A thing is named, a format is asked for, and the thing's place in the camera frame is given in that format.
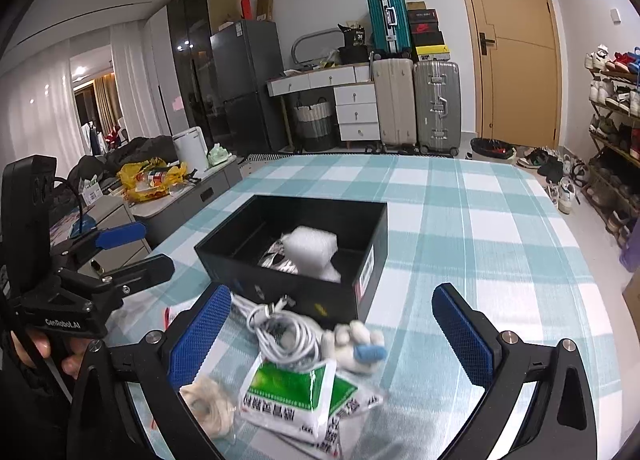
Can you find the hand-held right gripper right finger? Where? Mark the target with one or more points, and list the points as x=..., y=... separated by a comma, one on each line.
x=465, y=335

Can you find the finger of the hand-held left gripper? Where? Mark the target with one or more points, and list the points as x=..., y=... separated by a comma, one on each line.
x=145, y=270
x=120, y=235

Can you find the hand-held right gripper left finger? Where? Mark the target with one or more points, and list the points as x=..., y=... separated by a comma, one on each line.
x=200, y=335

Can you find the green white medicine sachet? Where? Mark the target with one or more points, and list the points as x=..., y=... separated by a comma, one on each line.
x=345, y=400
x=280, y=390

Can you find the black cardboard box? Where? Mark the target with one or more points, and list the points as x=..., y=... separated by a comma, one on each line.
x=310, y=297

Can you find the person's left hand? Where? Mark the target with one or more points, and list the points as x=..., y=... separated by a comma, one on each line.
x=32, y=345

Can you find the yellow plastic bag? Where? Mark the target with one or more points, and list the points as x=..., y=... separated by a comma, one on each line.
x=150, y=180

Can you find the dark clothes pile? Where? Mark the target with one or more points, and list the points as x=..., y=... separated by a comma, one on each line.
x=135, y=148

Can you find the grey low cabinet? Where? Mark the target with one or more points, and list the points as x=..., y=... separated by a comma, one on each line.
x=200, y=195

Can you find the silver foil packet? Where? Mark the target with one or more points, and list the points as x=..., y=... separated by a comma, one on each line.
x=277, y=260

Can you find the white trash bin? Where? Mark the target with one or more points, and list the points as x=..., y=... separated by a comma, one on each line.
x=190, y=148

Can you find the teal checkered cloth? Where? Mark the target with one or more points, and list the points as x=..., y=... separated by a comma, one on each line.
x=450, y=220

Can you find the green tissue pack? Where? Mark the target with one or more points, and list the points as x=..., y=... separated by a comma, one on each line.
x=219, y=155

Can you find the white sheer curtain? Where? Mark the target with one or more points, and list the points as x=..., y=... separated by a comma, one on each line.
x=40, y=100

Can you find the white bubble wrap piece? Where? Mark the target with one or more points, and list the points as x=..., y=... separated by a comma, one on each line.
x=312, y=247

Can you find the black white striped rug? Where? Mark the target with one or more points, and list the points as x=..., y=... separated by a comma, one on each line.
x=270, y=158

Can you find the purple bag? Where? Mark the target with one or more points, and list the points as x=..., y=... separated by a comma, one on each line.
x=631, y=252

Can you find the scattered shoes group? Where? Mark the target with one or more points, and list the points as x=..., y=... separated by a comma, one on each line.
x=530, y=158

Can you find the dark glossy cabinet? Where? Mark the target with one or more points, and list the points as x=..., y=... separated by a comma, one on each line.
x=192, y=50

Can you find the dark grey fridge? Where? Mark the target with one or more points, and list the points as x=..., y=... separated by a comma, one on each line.
x=245, y=80

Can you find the wooden shoe rack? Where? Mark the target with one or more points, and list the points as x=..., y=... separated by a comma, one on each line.
x=597, y=160

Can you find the grey white laundry basket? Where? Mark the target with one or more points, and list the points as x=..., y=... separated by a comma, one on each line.
x=312, y=128

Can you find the silver hard suitcase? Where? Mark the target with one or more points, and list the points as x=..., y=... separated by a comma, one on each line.
x=437, y=105

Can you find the beige hard suitcase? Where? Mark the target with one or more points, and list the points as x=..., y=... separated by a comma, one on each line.
x=395, y=100

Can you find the white desk with drawers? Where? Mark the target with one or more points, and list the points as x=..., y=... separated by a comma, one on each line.
x=355, y=110

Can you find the grey oval mirror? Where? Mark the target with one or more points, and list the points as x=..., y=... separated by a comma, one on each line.
x=300, y=48

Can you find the small cardboard box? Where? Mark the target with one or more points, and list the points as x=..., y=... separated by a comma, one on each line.
x=265, y=5

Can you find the tan wooden door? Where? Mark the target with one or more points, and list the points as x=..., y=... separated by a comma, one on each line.
x=510, y=65

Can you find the black yellow shoe box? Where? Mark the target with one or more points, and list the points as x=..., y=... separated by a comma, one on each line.
x=432, y=53

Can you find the collection of shelved shoes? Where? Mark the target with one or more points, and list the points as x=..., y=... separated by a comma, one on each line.
x=612, y=90

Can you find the black paper bag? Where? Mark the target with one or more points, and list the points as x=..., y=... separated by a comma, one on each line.
x=355, y=35

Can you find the red black shoe box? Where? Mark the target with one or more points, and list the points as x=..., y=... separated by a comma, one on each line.
x=426, y=27

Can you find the teal hard suitcase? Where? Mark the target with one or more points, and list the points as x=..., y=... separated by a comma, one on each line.
x=387, y=20

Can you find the tan shoe box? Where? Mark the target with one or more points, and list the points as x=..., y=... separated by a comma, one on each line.
x=416, y=6

